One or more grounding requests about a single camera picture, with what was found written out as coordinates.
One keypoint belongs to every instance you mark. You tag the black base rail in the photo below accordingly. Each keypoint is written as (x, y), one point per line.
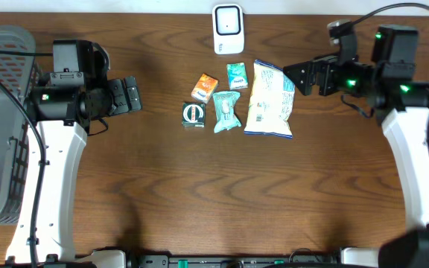
(218, 261)

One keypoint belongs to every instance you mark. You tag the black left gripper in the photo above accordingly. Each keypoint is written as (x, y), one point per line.
(124, 104)

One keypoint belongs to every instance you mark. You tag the teal candy pouch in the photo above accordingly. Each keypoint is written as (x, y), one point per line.
(224, 103)

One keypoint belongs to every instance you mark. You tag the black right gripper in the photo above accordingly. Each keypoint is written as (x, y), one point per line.
(324, 64)

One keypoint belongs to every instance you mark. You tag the small teal box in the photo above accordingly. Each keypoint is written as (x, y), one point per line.
(237, 76)

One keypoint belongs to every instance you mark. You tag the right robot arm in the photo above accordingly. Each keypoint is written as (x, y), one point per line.
(400, 105)

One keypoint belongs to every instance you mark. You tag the white blue snack bag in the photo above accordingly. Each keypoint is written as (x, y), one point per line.
(271, 101)

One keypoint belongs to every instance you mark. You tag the white barcode scanner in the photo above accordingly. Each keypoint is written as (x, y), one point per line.
(228, 29)

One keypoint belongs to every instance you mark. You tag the black round-logo packet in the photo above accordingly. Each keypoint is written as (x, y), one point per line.
(193, 114)

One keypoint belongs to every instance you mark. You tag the small orange box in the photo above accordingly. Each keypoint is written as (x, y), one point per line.
(204, 88)

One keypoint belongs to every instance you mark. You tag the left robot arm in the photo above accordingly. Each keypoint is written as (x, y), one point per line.
(61, 108)

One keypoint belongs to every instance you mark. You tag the grey plastic shopping basket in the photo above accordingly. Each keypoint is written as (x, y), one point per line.
(18, 73)

